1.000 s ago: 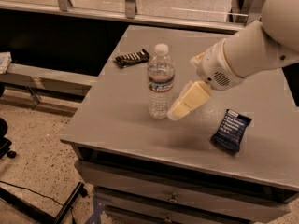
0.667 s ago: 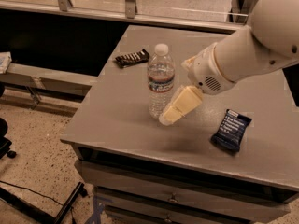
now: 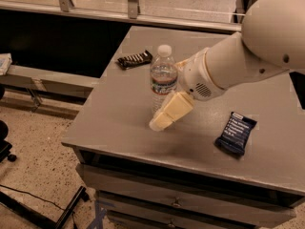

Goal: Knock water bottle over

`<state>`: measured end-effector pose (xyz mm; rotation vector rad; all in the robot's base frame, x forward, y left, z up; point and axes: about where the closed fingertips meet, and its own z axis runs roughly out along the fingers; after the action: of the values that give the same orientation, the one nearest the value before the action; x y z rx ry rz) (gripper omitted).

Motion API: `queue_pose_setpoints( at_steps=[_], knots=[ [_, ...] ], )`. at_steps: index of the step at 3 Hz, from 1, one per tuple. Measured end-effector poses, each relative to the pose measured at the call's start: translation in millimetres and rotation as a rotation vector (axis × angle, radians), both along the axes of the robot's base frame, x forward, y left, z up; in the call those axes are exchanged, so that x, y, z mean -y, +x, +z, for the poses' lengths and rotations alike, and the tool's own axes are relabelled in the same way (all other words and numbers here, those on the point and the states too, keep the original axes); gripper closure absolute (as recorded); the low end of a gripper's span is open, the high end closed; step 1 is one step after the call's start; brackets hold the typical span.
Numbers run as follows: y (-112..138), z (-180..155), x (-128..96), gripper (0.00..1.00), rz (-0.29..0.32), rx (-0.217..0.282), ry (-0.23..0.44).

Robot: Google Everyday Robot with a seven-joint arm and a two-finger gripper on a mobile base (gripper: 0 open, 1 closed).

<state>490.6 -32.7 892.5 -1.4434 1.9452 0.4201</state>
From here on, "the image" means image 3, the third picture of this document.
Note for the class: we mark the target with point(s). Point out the grey drawer cabinet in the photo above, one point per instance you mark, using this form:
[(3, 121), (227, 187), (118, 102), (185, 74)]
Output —
[(178, 178)]

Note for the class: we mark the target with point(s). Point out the grey low bench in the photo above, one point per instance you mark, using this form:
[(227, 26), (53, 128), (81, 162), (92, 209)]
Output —
[(67, 87)]

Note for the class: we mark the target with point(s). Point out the dark chocolate bar wrapper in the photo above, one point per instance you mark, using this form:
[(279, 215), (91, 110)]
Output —
[(135, 60)]

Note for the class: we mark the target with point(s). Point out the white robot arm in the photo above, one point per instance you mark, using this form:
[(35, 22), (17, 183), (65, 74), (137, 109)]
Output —
[(271, 41)]

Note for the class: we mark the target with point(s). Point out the blue snack bar packet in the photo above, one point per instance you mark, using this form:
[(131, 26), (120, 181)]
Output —
[(236, 133)]

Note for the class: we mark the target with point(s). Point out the white object on bench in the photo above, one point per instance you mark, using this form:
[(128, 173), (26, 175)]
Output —
[(5, 62)]

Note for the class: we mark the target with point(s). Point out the metal railing frame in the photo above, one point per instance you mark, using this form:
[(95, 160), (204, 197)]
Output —
[(194, 15)]

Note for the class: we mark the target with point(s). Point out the black office chair base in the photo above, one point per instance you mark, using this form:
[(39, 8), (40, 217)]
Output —
[(4, 145)]

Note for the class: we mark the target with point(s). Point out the clear plastic water bottle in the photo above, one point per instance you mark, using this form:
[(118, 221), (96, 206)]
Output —
[(163, 76)]

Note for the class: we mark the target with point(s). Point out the white gripper with vent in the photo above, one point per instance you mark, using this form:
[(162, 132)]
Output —
[(194, 74)]

